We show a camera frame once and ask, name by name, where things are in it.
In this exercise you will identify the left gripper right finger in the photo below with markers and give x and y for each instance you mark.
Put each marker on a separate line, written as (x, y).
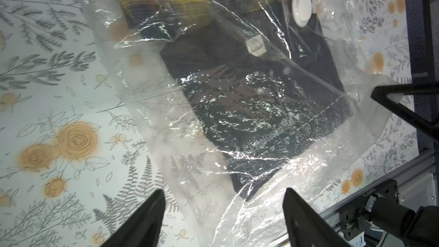
(305, 227)

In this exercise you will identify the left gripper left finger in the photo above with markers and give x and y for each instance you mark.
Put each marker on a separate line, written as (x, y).
(143, 227)

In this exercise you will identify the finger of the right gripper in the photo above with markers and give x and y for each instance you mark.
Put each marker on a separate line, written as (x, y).
(386, 97)

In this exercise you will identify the black tray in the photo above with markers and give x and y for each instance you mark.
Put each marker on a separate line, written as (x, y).
(259, 111)

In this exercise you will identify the clear plastic vacuum bag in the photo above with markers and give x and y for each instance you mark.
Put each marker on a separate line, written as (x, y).
(369, 45)

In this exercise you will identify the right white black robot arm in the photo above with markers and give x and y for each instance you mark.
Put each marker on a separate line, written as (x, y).
(414, 229)

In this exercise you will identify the white round bag valve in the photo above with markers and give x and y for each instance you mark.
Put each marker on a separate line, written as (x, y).
(302, 11)

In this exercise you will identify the floral patterned table cloth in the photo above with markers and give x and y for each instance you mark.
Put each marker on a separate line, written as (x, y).
(74, 165)

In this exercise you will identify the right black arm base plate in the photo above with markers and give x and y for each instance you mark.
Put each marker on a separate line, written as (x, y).
(353, 215)

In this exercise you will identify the aluminium front rail frame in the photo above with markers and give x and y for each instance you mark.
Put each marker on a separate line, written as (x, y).
(418, 183)

